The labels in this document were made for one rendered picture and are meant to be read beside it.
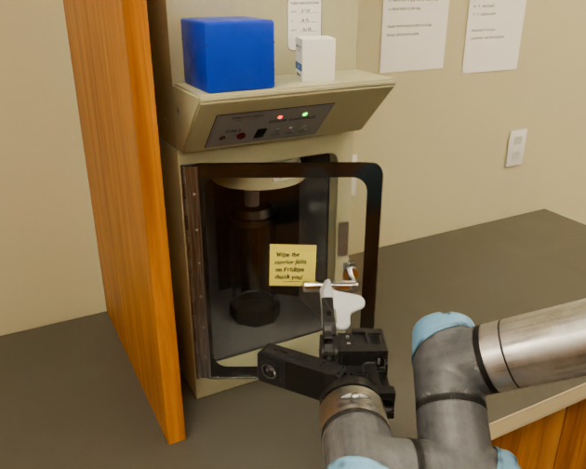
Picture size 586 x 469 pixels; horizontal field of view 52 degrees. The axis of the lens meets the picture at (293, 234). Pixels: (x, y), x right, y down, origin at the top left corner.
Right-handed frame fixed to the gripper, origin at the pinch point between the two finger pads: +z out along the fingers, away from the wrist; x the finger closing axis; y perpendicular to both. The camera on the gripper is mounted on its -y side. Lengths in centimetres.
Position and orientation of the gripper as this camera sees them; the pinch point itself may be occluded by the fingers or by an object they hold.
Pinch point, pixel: (322, 317)
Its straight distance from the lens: 88.0
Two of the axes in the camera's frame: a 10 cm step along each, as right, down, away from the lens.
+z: -0.2, -3.9, 9.2
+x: 0.0, -9.2, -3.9
